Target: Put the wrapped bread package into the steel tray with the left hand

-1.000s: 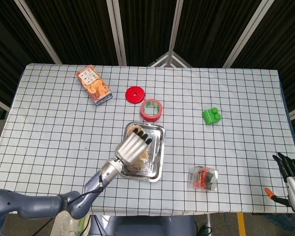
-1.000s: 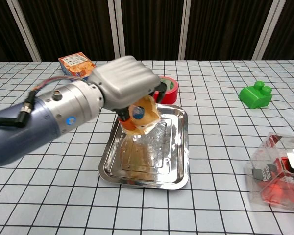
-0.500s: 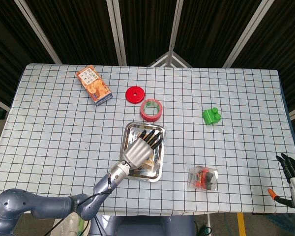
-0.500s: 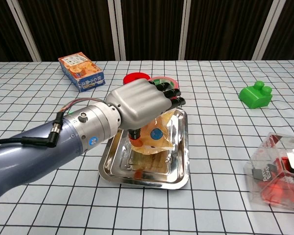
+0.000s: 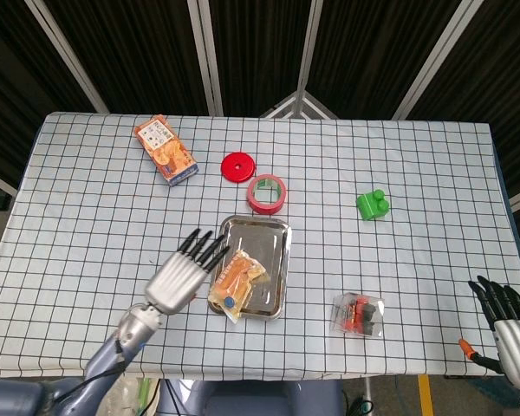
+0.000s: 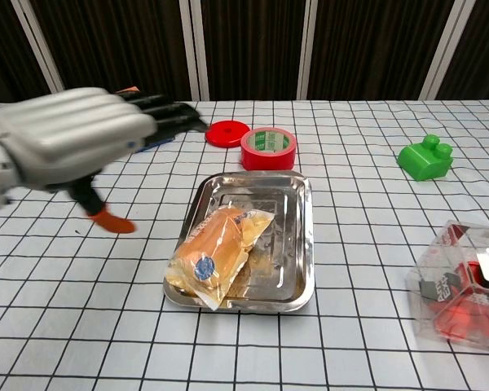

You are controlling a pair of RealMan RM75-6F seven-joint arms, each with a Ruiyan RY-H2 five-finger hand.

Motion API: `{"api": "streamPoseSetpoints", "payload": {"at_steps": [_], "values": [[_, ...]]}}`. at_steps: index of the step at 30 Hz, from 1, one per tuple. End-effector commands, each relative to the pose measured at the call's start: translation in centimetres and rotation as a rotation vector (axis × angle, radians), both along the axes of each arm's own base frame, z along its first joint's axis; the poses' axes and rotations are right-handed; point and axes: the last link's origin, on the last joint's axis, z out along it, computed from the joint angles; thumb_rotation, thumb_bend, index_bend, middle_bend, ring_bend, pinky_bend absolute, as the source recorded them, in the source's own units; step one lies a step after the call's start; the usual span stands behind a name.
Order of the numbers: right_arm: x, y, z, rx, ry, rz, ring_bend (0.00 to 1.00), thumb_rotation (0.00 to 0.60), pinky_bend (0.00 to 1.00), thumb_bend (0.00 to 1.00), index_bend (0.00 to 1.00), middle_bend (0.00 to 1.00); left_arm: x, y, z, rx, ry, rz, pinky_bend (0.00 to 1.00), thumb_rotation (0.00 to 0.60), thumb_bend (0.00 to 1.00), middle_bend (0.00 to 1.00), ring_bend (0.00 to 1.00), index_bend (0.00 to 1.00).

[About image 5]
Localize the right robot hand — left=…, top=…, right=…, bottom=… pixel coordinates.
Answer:
left=458, top=275, right=520, bottom=392

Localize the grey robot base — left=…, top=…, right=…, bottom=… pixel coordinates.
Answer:
left=156, top=379, right=346, bottom=416

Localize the metal tray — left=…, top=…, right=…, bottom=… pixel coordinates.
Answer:
left=209, top=214, right=294, bottom=322

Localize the orange snack box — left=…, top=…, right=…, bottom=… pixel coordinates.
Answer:
left=133, top=114, right=199, bottom=188

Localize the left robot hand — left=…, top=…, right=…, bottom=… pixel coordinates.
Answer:
left=145, top=229, right=231, bottom=315

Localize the clear bag of orange-black parts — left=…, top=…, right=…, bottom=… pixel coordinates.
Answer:
left=331, top=292, right=386, bottom=338

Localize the red round lid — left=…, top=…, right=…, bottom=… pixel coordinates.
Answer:
left=220, top=152, right=257, bottom=185

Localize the black folding screen with white frame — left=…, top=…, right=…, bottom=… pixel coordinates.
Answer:
left=0, top=0, right=520, bottom=213

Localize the orange clear plastic snack packet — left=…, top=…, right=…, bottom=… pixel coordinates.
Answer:
left=207, top=249, right=268, bottom=322

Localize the red tape roll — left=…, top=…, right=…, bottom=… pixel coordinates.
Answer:
left=247, top=173, right=288, bottom=216

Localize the green toy building block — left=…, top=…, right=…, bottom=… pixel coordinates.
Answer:
left=356, top=189, right=391, bottom=222

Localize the checkered tablecloth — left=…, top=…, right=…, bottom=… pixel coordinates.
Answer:
left=0, top=111, right=520, bottom=382

